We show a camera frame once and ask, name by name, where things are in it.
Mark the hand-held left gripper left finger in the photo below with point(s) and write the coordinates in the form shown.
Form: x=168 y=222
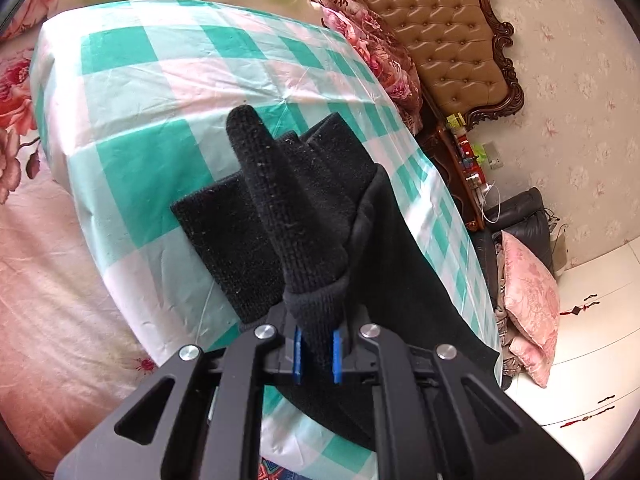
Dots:
x=298 y=356

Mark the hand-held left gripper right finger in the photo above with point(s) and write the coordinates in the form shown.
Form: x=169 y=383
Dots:
x=337 y=356

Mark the black pants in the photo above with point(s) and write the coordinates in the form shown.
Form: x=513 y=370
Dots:
x=320 y=195

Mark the brown plaid cloth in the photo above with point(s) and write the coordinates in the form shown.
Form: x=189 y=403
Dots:
x=501 y=260

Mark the small pink satin pillow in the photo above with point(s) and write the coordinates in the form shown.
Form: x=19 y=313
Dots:
x=532 y=360

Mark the large pink satin pillow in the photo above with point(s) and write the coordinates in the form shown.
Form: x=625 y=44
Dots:
x=530 y=285

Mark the dark wooden nightstand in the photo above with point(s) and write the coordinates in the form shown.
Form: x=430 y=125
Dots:
x=452 y=175

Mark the black leather chair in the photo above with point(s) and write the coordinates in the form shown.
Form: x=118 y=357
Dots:
x=520 y=210

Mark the cluster of small colourful bottles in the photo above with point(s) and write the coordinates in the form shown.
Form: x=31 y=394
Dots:
x=467 y=155

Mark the beige box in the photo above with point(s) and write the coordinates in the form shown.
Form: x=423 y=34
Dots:
x=559 y=255

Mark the red tassel ornament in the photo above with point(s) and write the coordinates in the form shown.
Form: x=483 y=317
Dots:
x=577 y=309
x=585 y=416

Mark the pink floral bed sheet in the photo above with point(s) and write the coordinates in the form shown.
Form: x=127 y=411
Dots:
x=50 y=285

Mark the white wardrobe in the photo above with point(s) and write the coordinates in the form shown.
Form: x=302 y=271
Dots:
x=600 y=340

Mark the green checked blanket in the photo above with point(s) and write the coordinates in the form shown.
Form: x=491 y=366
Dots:
x=150 y=85

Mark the dark red floral pillow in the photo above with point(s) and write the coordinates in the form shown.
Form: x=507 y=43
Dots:
x=370 y=35

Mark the tufted brown leather headboard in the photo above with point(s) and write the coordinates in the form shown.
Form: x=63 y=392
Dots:
x=440 y=25

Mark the white wall socket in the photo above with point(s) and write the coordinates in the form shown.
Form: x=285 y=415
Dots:
x=492 y=155

